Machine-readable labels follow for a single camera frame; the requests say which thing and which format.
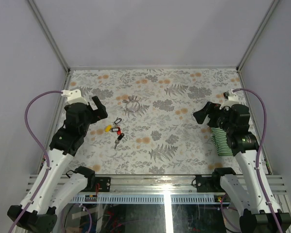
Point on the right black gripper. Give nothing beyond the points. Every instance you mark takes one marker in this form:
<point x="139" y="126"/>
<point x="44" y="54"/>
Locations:
<point x="201" y="115"/>

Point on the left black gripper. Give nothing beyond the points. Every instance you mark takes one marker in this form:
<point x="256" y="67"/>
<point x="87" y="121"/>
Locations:
<point x="100" y="113"/>

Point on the yellow key tag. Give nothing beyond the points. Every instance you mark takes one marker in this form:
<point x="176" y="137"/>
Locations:
<point x="108" y="128"/>

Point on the black key tag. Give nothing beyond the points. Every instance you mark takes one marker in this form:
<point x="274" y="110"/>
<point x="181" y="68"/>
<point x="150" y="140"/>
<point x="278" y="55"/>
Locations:
<point x="117" y="121"/>

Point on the red key tag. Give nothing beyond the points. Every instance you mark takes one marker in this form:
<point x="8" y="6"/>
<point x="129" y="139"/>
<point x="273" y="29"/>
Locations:
<point x="116" y="130"/>

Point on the silver keyring with keys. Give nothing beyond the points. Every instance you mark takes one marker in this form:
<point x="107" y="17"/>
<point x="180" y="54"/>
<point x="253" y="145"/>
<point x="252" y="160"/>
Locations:
<point x="132" y="105"/>

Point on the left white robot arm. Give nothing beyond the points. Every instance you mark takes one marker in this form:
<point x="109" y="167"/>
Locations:
<point x="38" y="212"/>

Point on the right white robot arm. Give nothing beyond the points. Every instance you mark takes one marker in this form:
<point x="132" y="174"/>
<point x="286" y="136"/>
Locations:
<point x="256" y="204"/>

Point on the green striped cloth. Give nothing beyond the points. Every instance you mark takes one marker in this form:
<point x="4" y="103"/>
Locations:
<point x="219" y="139"/>

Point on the black tagged key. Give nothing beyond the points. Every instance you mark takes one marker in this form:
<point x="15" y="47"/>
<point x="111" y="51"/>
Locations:
<point x="119" y="138"/>

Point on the floral patterned table mat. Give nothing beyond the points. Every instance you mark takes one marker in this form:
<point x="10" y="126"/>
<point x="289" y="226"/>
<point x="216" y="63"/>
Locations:
<point x="163" y="137"/>

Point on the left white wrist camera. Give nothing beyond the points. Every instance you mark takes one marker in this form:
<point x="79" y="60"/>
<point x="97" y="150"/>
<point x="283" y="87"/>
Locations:
<point x="73" y="96"/>

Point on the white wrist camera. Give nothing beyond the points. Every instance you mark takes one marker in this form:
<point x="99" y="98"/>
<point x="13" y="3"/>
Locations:
<point x="231" y="98"/>
<point x="73" y="96"/>

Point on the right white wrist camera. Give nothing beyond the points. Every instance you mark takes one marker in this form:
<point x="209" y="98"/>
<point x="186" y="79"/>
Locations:
<point x="231" y="98"/>

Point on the aluminium front rail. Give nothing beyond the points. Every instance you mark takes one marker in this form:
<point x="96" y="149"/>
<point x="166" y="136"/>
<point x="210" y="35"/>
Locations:
<point x="154" y="184"/>

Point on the white slotted cable duct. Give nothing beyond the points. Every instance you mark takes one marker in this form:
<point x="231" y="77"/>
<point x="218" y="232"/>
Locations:
<point x="145" y="199"/>

